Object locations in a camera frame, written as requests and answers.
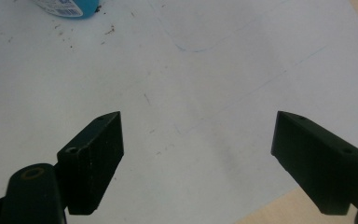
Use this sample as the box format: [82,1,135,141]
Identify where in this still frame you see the blue bottle with white label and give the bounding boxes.
[33,0,102,19]

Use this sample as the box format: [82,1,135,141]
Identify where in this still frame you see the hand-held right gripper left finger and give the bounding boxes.
[56,110,125,216]

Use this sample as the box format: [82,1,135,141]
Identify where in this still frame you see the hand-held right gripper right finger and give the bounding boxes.
[270,110,358,217]

